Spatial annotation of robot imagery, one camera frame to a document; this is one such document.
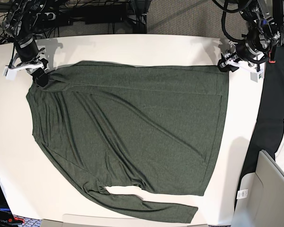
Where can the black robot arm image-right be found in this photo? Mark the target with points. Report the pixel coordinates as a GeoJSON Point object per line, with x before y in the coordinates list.
{"type": "Point", "coordinates": [255, 47]}

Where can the dark green long-sleeve shirt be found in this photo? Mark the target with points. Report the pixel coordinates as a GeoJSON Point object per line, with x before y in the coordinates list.
{"type": "Point", "coordinates": [158, 128]}

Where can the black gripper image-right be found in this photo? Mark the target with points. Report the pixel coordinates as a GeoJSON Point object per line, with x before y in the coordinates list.
{"type": "Point", "coordinates": [223, 66]}

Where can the grey plastic bin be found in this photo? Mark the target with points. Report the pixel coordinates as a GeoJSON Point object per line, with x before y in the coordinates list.
{"type": "Point", "coordinates": [264, 205]}

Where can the black garment on right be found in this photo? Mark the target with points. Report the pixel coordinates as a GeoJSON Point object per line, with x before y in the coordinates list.
{"type": "Point", "coordinates": [269, 128]}

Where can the red clamp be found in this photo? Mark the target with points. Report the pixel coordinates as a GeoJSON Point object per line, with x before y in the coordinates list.
{"type": "Point", "coordinates": [272, 57]}

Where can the white price tag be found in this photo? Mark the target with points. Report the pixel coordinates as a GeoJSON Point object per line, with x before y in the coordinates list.
{"type": "Point", "coordinates": [242, 194]}

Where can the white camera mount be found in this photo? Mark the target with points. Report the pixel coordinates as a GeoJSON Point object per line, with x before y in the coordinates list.
{"type": "Point", "coordinates": [256, 71]}
{"type": "Point", "coordinates": [10, 72]}

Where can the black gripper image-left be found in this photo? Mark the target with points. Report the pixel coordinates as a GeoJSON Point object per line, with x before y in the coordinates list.
{"type": "Point", "coordinates": [40, 76]}

